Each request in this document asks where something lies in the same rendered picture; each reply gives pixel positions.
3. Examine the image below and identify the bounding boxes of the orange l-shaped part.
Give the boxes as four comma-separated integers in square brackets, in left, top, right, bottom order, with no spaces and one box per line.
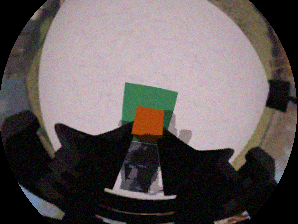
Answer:
[132,107,164,143]

